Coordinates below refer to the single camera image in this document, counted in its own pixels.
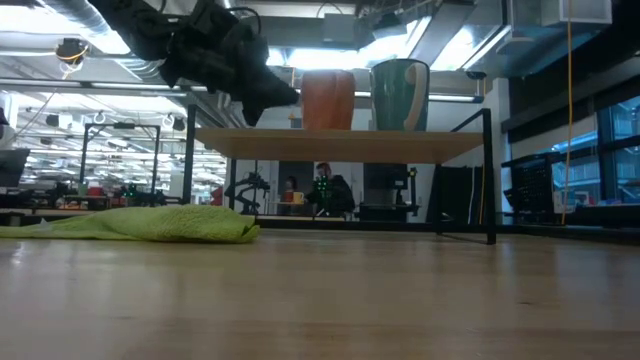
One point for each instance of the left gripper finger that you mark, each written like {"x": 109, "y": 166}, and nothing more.
{"x": 254, "y": 112}
{"x": 270, "y": 90}

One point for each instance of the orange cup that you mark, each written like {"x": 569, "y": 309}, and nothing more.
{"x": 327, "y": 100}

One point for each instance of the black background robot arm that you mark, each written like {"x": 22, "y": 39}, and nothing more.
{"x": 247, "y": 190}

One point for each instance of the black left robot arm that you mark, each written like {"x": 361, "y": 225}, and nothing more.
{"x": 135, "y": 25}

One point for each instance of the seated person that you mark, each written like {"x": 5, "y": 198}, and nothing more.
{"x": 332, "y": 192}
{"x": 290, "y": 187}

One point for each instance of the yellow mug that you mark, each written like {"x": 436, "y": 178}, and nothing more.
{"x": 298, "y": 198}

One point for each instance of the green towel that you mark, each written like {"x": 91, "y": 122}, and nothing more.
{"x": 150, "y": 225}

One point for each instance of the black machine on stand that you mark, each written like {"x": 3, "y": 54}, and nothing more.
{"x": 387, "y": 192}

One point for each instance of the red container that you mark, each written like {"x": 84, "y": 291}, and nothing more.
{"x": 95, "y": 190}

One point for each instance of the wooden shelf with black frame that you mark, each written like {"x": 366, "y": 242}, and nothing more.
{"x": 340, "y": 146}

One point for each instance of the black background frame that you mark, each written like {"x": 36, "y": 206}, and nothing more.
{"x": 120, "y": 127}

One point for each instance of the round ceiling camera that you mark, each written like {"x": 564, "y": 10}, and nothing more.
{"x": 71, "y": 50}

